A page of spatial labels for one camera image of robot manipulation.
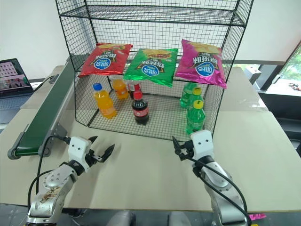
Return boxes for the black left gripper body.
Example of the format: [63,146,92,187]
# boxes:
[86,148,105,169]

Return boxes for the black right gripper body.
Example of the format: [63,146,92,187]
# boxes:
[178,144,195,161]

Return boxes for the green conveyor belt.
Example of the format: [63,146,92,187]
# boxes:
[7,54,88,161]

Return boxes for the green soda bottle yellow cap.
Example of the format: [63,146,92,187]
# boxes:
[186,99,206,136]
[179,82,198,109]
[190,87,205,111]

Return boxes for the orange soda bottle blue cap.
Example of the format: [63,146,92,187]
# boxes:
[92,82,118,120]

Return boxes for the cola bottle red cap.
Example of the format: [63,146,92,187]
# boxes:
[127,80,143,100]
[131,90,150,126]

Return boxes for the red potato chips bag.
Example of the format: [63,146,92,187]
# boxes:
[78,42,134,79]

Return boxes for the magenta potato chips bag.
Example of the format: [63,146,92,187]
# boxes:
[174,39,228,89]

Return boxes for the green potato chips bag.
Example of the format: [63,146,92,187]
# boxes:
[123,48,179,89]

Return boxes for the pink crumpled wrapper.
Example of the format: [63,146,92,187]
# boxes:
[249,212,268,222]

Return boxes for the grey box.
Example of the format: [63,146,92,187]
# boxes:
[244,65,262,83]

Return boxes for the open grey laptop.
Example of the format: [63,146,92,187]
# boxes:
[0,58,35,125]

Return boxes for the black side cabinet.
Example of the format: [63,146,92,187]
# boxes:
[258,91,301,142]

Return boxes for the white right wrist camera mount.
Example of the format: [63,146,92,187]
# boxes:
[190,129,215,163]

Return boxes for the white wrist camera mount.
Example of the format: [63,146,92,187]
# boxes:
[190,129,215,163]
[67,136,93,170]

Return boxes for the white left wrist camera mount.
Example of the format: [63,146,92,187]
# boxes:
[67,136,93,170]

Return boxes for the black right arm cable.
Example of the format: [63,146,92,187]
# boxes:
[180,154,250,223]

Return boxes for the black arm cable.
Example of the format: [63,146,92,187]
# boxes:
[180,154,250,223]
[27,135,71,214]

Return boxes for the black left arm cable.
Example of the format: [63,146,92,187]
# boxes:
[27,135,71,214]

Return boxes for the thin black laptop cable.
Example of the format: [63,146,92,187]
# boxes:
[32,75,54,93]

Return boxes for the black wire mesh rack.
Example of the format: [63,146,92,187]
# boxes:
[55,0,255,142]

